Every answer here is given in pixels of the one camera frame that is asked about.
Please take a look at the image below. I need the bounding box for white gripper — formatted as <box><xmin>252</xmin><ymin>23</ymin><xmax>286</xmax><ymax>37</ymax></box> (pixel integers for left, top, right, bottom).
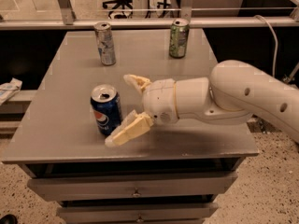
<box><xmin>105</xmin><ymin>74</ymin><xmax>178</xmax><ymax>147</ymax></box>

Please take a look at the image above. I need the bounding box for blue pepsi can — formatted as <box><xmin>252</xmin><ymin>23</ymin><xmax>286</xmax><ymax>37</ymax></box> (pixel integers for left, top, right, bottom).
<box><xmin>91</xmin><ymin>84</ymin><xmax>122</xmax><ymax>135</ymax></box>

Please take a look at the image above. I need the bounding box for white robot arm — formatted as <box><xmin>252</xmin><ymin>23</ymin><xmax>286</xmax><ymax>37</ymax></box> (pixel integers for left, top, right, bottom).
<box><xmin>105</xmin><ymin>60</ymin><xmax>299</xmax><ymax>147</ymax></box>

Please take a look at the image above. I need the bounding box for silver redbull can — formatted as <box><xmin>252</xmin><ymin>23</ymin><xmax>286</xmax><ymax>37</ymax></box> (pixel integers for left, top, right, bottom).
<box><xmin>94</xmin><ymin>22</ymin><xmax>116</xmax><ymax>65</ymax></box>

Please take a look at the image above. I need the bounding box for green soda can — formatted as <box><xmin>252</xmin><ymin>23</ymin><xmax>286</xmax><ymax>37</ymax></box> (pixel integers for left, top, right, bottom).
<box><xmin>169</xmin><ymin>18</ymin><xmax>190</xmax><ymax>58</ymax></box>

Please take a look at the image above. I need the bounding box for grey drawer cabinet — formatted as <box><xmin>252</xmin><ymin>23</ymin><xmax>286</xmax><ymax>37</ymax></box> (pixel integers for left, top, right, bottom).
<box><xmin>0</xmin><ymin>28</ymin><xmax>260</xmax><ymax>224</ymax></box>

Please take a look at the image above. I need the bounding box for black office chair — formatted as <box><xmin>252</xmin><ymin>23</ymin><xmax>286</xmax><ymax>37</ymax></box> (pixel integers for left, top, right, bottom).
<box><xmin>102</xmin><ymin>0</ymin><xmax>170</xmax><ymax>19</ymax></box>

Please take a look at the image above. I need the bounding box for upper grey drawer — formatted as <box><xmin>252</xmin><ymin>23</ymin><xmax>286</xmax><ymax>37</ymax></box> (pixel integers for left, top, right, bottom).
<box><xmin>27</xmin><ymin>172</ymin><xmax>237</xmax><ymax>201</ymax></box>

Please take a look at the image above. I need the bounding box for grey drawer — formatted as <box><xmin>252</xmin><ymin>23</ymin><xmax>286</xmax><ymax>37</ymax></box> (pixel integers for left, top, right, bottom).
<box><xmin>27</xmin><ymin>172</ymin><xmax>237</xmax><ymax>201</ymax></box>
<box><xmin>57</xmin><ymin>203</ymin><xmax>218</xmax><ymax>224</ymax></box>

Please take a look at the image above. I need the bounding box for lower grey drawer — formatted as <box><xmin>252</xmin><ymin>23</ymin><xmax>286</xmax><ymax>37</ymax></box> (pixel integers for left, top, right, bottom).
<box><xmin>57</xmin><ymin>203</ymin><xmax>218</xmax><ymax>224</ymax></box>

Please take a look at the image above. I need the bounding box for white crumpled cloth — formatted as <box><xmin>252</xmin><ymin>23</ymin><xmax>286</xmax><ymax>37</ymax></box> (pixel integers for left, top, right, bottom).
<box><xmin>0</xmin><ymin>78</ymin><xmax>22</xmax><ymax>105</ymax></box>

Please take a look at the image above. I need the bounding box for metal railing bar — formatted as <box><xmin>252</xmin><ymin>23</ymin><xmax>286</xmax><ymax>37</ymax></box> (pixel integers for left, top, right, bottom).
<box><xmin>0</xmin><ymin>17</ymin><xmax>299</xmax><ymax>30</ymax></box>

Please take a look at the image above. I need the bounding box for black shoe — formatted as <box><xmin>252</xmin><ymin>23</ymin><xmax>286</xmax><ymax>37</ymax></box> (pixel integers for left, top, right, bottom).
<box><xmin>0</xmin><ymin>214</ymin><xmax>18</xmax><ymax>224</ymax></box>

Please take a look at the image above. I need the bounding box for white cable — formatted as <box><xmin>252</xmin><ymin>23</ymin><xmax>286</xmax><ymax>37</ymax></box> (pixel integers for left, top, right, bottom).
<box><xmin>253</xmin><ymin>14</ymin><xmax>279</xmax><ymax>78</ymax></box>

